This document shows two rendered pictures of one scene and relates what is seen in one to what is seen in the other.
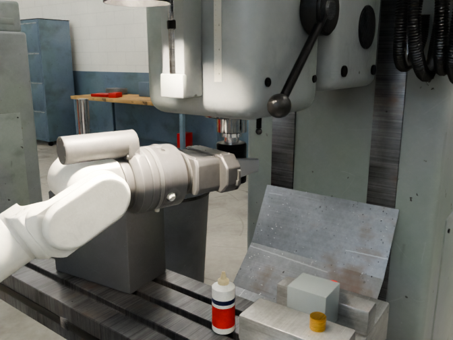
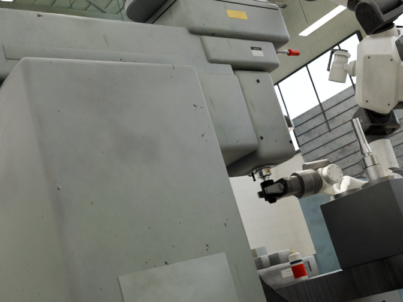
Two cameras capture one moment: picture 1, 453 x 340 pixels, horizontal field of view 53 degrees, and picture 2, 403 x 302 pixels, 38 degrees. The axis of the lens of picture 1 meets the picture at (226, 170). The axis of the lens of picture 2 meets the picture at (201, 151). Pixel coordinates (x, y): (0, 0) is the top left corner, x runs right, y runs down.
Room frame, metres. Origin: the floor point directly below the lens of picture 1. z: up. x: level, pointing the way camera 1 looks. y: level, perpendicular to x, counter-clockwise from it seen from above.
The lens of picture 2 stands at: (2.58, 0.17, 0.96)
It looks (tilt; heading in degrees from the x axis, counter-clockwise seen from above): 14 degrees up; 191
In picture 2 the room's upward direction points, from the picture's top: 16 degrees counter-clockwise
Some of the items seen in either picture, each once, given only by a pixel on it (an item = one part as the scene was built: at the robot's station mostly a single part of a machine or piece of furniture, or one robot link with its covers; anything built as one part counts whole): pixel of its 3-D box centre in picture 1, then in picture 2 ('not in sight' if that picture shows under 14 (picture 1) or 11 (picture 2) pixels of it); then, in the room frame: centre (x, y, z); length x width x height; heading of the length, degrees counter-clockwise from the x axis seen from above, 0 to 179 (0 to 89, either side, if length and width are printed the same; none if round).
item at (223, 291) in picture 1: (223, 300); (296, 263); (0.71, 0.01, 0.98); 0.04 x 0.04 x 0.11
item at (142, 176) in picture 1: (104, 174); (319, 175); (0.57, 0.16, 1.24); 0.11 x 0.11 x 0.11; 38
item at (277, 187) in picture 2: not in sight; (274, 188); (0.72, 0.01, 1.23); 0.06 x 0.02 x 0.03; 128
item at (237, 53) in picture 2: not in sight; (220, 68); (0.73, -0.03, 1.68); 0.34 x 0.24 x 0.10; 143
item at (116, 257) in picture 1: (108, 229); (373, 221); (0.93, 0.26, 1.03); 0.22 x 0.12 x 0.20; 60
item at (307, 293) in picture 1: (313, 302); (256, 257); (0.60, -0.13, 1.04); 0.06 x 0.05 x 0.06; 55
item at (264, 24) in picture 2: not in sight; (216, 34); (0.70, -0.02, 1.81); 0.47 x 0.26 x 0.16; 143
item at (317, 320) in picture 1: (317, 322); not in sight; (0.54, -0.12, 1.05); 0.02 x 0.02 x 0.02
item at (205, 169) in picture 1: (182, 173); (292, 187); (0.64, 0.06, 1.23); 0.13 x 0.12 x 0.10; 38
